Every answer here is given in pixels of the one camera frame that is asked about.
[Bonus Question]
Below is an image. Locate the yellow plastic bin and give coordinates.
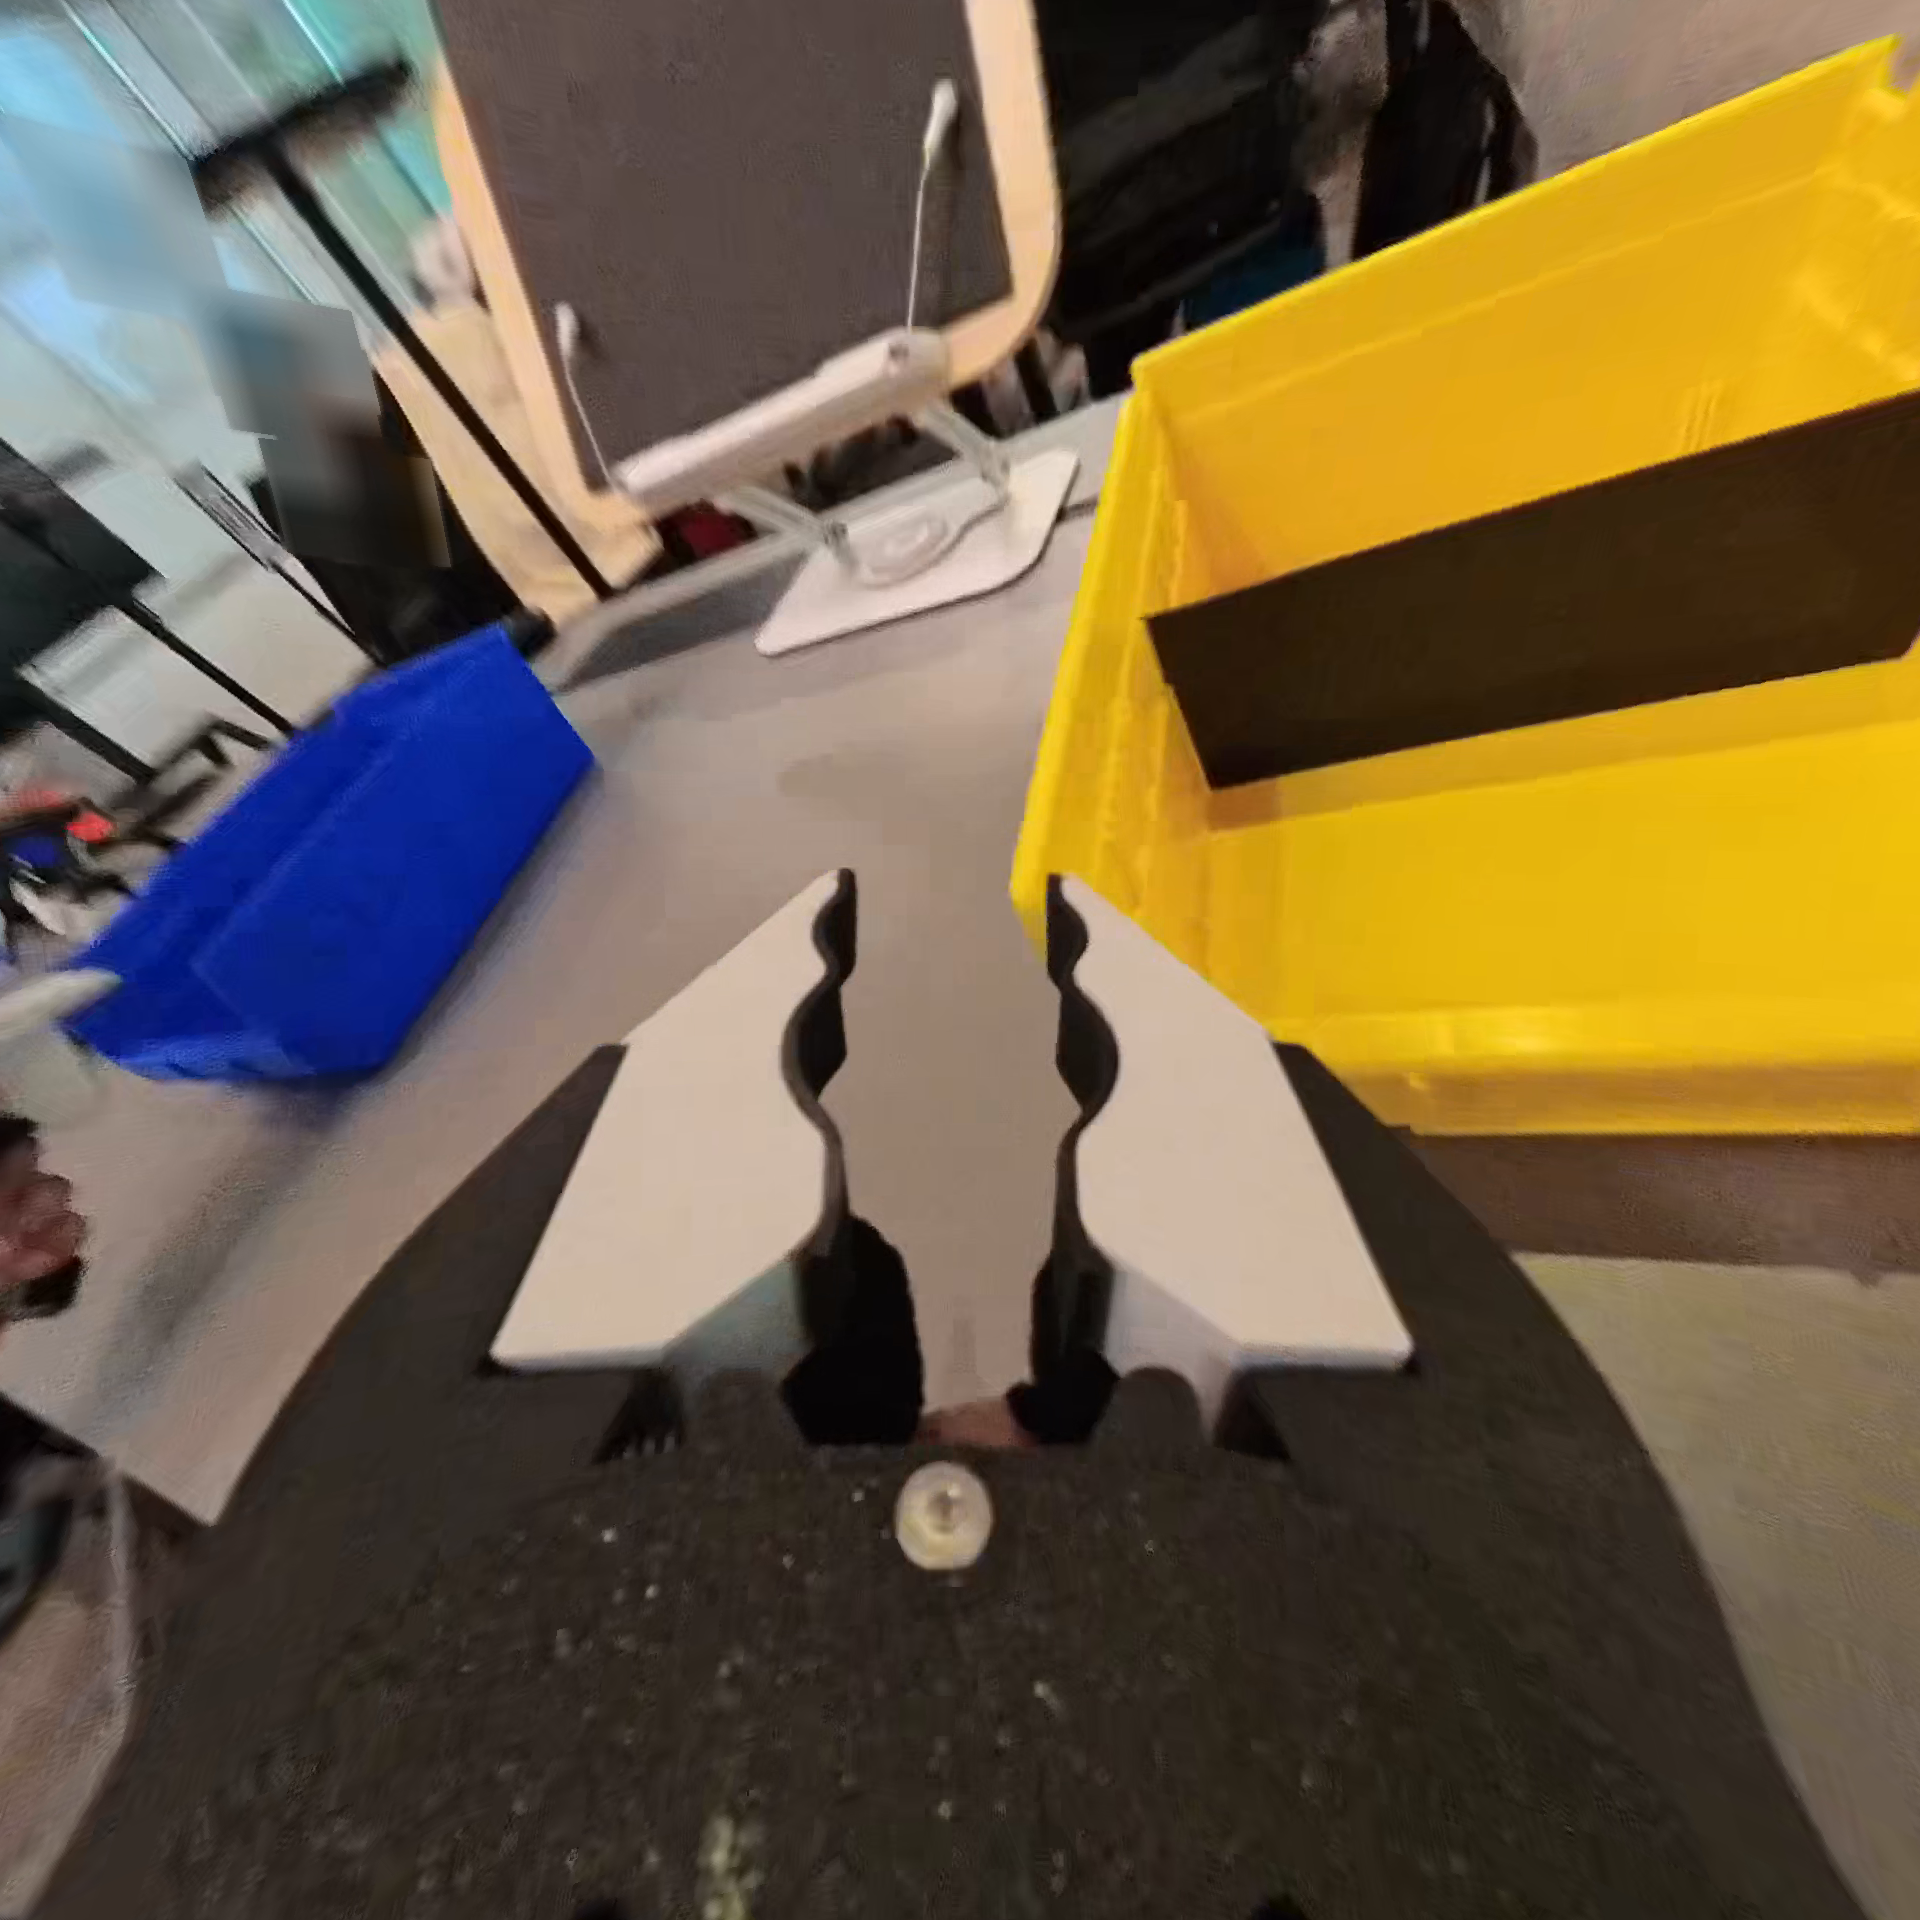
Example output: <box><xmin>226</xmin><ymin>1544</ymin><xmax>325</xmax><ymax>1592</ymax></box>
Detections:
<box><xmin>1009</xmin><ymin>36</ymin><xmax>1920</xmax><ymax>1137</ymax></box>

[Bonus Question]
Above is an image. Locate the blue plastic bin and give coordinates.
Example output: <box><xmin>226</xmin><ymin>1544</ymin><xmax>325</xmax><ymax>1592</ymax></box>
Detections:
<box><xmin>60</xmin><ymin>621</ymin><xmax>599</xmax><ymax>1088</ymax></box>

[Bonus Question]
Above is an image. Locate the grey desk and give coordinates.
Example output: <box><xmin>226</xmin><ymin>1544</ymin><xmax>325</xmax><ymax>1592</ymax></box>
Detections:
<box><xmin>0</xmin><ymin>392</ymin><xmax>1920</xmax><ymax>1920</ymax></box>

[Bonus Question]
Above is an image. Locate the person's left hand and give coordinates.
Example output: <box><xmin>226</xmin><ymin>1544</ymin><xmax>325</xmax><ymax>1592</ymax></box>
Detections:
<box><xmin>0</xmin><ymin>1158</ymin><xmax>92</xmax><ymax>1328</ymax></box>

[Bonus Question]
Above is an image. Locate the white cable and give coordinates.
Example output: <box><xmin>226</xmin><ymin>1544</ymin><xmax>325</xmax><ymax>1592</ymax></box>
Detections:
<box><xmin>550</xmin><ymin>304</ymin><xmax>620</xmax><ymax>494</ymax></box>
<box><xmin>901</xmin><ymin>78</ymin><xmax>964</xmax><ymax>344</ymax></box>

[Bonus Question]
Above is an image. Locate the black bin divider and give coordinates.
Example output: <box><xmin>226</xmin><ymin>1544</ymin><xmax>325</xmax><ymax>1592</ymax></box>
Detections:
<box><xmin>1143</xmin><ymin>392</ymin><xmax>1920</xmax><ymax>793</ymax></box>

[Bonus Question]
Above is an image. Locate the black floor lamp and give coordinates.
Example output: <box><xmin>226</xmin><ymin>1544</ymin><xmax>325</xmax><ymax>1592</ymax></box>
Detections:
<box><xmin>193</xmin><ymin>59</ymin><xmax>620</xmax><ymax>599</ymax></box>

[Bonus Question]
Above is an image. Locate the monitor with wooden frame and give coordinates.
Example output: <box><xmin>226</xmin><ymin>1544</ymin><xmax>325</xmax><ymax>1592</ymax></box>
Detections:
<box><xmin>423</xmin><ymin>0</ymin><xmax>1068</xmax><ymax>593</ymax></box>

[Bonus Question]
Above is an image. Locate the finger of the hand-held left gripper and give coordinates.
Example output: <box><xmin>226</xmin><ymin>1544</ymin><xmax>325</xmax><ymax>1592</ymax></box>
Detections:
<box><xmin>0</xmin><ymin>966</ymin><xmax>121</xmax><ymax>1125</ymax></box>

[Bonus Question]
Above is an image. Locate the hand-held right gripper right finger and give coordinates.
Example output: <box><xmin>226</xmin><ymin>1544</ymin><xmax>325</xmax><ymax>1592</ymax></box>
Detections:
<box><xmin>1031</xmin><ymin>873</ymin><xmax>1418</xmax><ymax>1377</ymax></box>

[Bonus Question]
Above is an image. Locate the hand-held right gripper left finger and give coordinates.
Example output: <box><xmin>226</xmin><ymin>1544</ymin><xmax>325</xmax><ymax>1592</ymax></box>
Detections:
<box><xmin>489</xmin><ymin>865</ymin><xmax>859</xmax><ymax>1375</ymax></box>

